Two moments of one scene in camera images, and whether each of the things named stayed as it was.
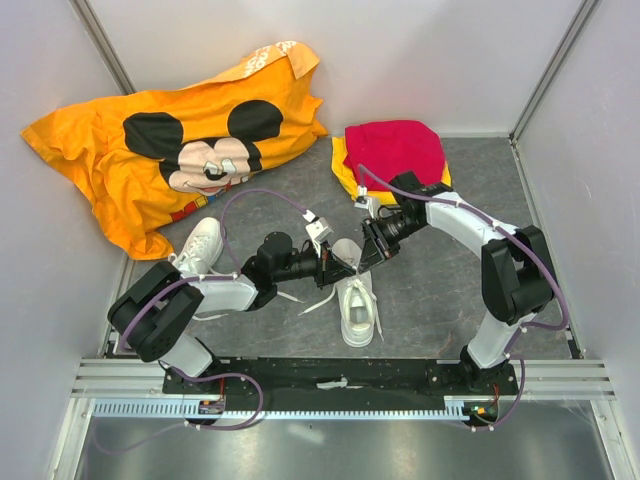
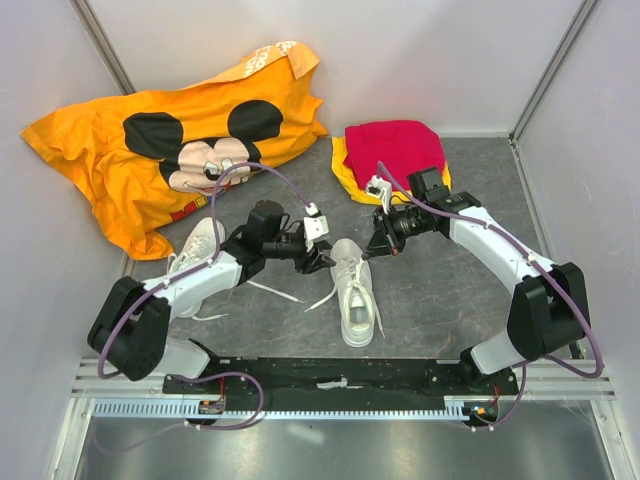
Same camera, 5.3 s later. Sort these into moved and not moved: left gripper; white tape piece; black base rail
Moved: left gripper
Not moved: white tape piece; black base rail
